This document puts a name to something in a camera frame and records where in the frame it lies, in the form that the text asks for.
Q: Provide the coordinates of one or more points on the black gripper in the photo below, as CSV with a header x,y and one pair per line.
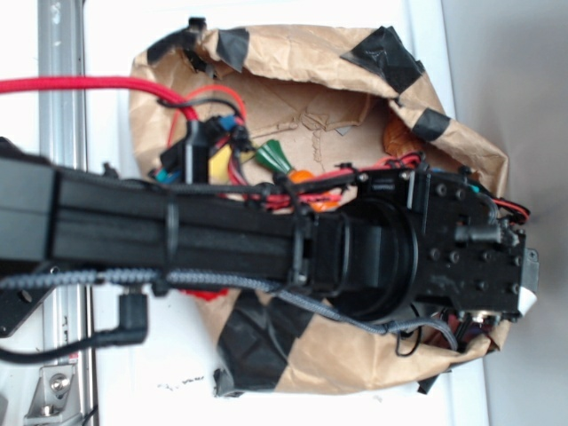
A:
x,y
438,239

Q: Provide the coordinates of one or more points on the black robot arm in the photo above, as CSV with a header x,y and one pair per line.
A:
x,y
61,226

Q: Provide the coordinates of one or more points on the brown toy croissant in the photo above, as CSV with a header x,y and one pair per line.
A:
x,y
398,139

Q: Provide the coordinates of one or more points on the brown paper bag container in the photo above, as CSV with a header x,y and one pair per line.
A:
x,y
327,95

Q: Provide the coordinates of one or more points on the orange toy carrot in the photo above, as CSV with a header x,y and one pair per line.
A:
x,y
271,156

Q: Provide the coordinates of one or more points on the yellow sponge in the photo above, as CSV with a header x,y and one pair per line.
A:
x,y
218,166

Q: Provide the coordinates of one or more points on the metal corner bracket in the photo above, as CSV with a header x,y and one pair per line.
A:
x,y
56,400

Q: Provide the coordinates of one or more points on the aluminium extrusion rail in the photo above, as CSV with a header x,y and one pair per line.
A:
x,y
67,310

